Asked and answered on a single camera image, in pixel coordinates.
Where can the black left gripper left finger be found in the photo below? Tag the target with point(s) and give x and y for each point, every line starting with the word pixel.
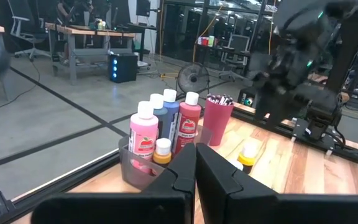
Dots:
pixel 179 174

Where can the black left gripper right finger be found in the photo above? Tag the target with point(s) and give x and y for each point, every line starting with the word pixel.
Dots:
pixel 216 177

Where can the small golden brown paint bottle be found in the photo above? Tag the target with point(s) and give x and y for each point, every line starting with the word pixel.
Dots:
pixel 162 152

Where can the small yellow paint bottle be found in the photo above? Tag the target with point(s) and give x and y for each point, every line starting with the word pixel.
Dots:
pixel 247 155

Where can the large red paint bottle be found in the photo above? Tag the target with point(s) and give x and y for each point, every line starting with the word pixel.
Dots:
pixel 188 124

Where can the large pink paint bottle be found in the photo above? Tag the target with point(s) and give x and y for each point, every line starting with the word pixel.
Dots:
pixel 143 133

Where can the large teal paint bottle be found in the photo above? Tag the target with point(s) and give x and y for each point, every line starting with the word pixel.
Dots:
pixel 163 121

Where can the large blue paint bottle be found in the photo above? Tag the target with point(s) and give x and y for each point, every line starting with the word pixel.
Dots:
pixel 171 115

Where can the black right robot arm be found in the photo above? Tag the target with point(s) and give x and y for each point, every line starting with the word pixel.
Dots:
pixel 337 62

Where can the grey translucent plastic bin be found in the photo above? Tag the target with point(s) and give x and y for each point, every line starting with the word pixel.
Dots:
pixel 135 174

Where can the pinkish red plastic cup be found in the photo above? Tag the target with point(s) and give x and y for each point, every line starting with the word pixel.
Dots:
pixel 217 124

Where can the grey office chair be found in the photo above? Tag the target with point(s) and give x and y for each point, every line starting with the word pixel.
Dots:
pixel 26 31
pixel 236 53

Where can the black floor fan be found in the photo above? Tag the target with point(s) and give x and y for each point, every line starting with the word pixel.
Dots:
pixel 194 77

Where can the black computer tower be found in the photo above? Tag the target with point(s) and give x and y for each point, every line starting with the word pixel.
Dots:
pixel 124 67

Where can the wooden top office desk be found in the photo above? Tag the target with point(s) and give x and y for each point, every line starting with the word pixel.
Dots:
pixel 89 31

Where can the person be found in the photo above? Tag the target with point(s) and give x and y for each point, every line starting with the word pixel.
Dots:
pixel 79 11

